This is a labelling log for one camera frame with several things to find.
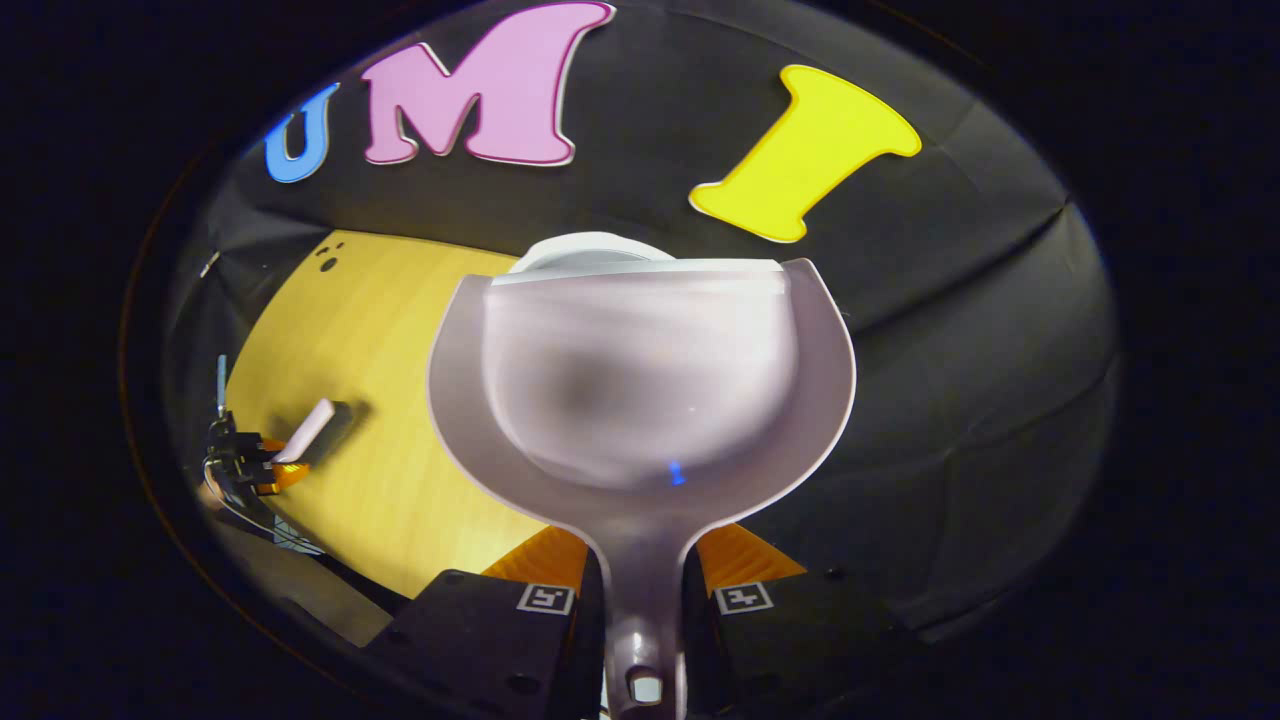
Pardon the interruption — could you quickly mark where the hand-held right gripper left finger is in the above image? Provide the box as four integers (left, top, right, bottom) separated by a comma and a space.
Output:
363, 524, 606, 720

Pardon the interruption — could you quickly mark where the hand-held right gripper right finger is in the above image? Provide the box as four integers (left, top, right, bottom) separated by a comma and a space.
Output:
685, 522, 923, 720

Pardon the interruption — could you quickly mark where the small lavender broom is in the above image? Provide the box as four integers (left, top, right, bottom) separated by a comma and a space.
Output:
272, 398, 353, 468

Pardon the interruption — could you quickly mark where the lavender plastic dustpan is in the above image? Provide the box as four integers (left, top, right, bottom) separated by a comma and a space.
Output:
426, 257, 859, 720

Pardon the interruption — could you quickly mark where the white ribbed garbage bin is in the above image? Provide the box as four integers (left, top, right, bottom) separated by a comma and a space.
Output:
508, 231, 679, 275

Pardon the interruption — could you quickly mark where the black backdrop cloth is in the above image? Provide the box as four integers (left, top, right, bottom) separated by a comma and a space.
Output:
165, 0, 1119, 641

